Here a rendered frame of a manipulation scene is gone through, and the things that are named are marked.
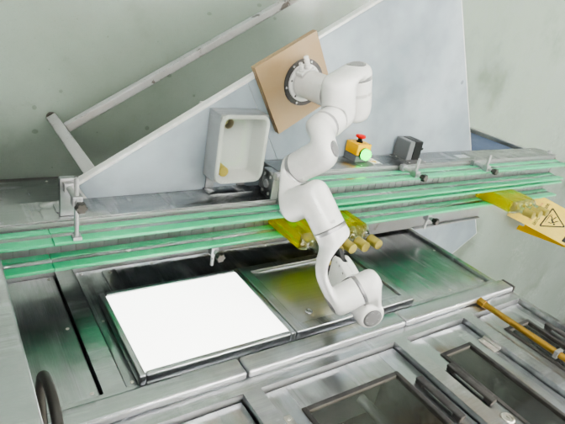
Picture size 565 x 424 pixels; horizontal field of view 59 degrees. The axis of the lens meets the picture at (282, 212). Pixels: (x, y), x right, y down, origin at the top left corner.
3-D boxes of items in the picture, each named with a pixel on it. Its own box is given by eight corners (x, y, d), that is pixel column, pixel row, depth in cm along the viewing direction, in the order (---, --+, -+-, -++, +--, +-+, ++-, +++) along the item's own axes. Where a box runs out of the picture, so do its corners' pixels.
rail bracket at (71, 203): (52, 211, 138) (71, 250, 121) (51, 154, 131) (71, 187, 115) (71, 209, 140) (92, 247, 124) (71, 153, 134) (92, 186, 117)
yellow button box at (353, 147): (342, 156, 195) (354, 162, 189) (346, 137, 192) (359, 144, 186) (355, 155, 199) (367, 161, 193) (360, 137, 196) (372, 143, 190)
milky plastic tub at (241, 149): (203, 174, 163) (214, 184, 157) (210, 107, 154) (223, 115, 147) (248, 172, 173) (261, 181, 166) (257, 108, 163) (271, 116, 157)
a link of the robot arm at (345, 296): (340, 219, 128) (375, 292, 129) (295, 242, 126) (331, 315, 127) (348, 219, 119) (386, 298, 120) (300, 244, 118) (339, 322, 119)
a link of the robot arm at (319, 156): (299, 123, 138) (271, 142, 128) (335, 101, 128) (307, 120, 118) (324, 164, 140) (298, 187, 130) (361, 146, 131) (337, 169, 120)
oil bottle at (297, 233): (266, 223, 171) (302, 253, 155) (269, 209, 168) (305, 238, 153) (280, 221, 174) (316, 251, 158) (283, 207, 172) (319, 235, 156)
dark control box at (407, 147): (391, 153, 210) (405, 160, 204) (396, 135, 207) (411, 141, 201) (404, 152, 215) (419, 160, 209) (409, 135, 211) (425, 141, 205)
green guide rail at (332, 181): (282, 181, 166) (296, 190, 160) (283, 178, 165) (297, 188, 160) (554, 161, 263) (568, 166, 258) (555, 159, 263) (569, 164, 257)
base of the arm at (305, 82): (282, 63, 159) (310, 74, 148) (313, 48, 163) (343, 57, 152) (292, 107, 168) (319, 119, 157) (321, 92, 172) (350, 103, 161)
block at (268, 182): (257, 192, 171) (268, 200, 166) (261, 166, 167) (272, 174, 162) (266, 191, 173) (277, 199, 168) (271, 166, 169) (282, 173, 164)
